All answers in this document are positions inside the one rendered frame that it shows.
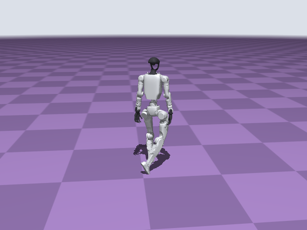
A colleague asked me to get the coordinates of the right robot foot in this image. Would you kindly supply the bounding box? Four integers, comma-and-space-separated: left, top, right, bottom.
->
141, 161, 150, 174

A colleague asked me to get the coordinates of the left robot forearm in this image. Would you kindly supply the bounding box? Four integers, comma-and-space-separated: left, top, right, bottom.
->
135, 96, 142, 111

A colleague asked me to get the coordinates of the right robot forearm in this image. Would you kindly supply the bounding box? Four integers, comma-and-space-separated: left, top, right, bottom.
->
165, 92, 173, 112

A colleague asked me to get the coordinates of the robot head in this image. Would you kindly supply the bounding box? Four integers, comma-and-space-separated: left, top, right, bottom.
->
148, 57, 160, 75

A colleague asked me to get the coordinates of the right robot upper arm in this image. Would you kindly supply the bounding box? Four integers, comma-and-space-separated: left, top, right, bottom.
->
160, 75, 169, 98

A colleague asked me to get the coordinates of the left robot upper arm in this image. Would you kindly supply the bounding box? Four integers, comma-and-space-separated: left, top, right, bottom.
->
137, 75, 144, 97

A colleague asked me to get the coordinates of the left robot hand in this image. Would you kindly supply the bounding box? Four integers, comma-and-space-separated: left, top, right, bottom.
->
134, 107, 142, 123

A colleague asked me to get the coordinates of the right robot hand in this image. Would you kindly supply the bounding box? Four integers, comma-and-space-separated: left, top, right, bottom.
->
167, 109, 173, 125

